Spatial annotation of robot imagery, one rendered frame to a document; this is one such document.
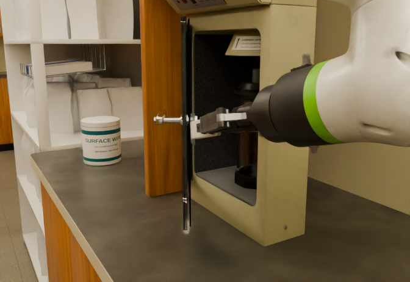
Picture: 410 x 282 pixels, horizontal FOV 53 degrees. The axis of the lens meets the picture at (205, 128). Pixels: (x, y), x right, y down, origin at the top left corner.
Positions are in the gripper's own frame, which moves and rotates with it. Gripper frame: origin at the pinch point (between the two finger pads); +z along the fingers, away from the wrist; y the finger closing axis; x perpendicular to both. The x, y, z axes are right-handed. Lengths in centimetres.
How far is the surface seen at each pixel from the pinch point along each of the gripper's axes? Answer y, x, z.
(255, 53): -17.6, -16.0, 6.4
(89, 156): -5, 1, 80
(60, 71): -6, -37, 118
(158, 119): 2.2, -3.0, 12.1
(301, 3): -20.2, -22.7, -4.6
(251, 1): -10.2, -22.5, -1.9
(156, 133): -10.9, -2.8, 40.1
